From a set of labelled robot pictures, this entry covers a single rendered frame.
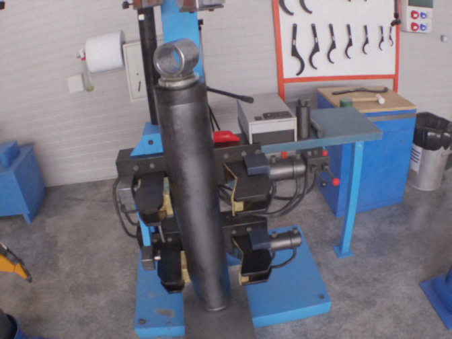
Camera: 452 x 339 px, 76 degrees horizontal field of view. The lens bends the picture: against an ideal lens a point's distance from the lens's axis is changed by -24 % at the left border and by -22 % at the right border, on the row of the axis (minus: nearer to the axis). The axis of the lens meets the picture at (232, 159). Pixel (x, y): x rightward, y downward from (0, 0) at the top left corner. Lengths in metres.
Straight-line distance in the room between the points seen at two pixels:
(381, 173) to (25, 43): 3.63
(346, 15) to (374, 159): 1.58
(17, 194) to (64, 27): 1.71
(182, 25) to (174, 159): 0.69
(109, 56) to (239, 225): 1.29
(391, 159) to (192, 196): 1.88
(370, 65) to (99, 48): 2.81
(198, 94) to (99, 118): 2.42
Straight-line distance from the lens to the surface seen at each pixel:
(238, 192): 1.55
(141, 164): 1.79
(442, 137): 3.31
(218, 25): 3.42
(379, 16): 3.92
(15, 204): 3.68
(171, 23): 1.80
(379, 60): 3.99
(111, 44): 2.26
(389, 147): 2.92
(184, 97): 1.37
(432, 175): 3.51
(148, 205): 1.55
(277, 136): 1.79
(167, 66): 1.46
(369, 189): 3.03
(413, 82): 4.39
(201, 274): 1.88
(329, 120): 2.08
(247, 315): 2.10
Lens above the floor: 1.85
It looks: 28 degrees down
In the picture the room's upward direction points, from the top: 5 degrees counter-clockwise
